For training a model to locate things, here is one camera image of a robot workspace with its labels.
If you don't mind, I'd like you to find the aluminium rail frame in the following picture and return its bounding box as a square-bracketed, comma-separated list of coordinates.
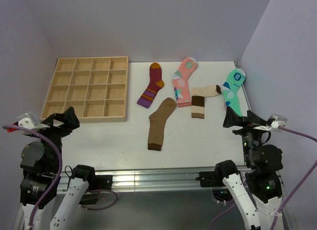
[55, 167, 293, 230]

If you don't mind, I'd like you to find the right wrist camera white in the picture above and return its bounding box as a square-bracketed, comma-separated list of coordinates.
[254, 114, 288, 132]

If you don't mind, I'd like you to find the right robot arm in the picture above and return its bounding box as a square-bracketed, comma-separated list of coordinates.
[214, 107, 287, 230]

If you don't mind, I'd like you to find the wooden compartment tray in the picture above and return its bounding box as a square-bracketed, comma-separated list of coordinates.
[41, 57, 129, 123]

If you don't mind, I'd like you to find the cream brown striped sock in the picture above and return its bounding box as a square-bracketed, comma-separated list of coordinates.
[191, 85, 221, 119]

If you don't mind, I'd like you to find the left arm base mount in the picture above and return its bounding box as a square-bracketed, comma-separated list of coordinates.
[79, 175, 113, 205]

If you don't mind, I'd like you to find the mint green patterned sock pair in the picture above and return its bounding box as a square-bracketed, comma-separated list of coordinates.
[221, 68, 246, 116]

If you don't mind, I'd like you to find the pink patterned sock pair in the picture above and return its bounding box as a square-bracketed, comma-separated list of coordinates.
[172, 57, 198, 107]

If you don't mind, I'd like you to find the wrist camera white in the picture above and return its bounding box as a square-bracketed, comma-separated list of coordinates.
[13, 112, 49, 132]
[254, 114, 288, 132]

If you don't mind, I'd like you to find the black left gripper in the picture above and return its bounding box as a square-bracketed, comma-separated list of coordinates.
[30, 106, 79, 169]

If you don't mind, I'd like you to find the tan brown ribbed sock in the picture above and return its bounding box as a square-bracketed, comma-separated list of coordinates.
[148, 98, 176, 151]

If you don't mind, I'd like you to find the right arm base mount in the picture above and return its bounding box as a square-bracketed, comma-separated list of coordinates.
[195, 171, 224, 188]

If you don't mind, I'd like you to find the maroon purple striped sock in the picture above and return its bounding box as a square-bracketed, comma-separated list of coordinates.
[137, 62, 164, 109]

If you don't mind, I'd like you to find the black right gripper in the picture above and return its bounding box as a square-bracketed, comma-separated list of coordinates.
[222, 105, 269, 165]

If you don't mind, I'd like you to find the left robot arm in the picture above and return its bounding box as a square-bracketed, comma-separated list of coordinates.
[12, 107, 97, 230]

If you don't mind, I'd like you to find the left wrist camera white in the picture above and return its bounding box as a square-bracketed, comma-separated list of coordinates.
[13, 112, 49, 132]

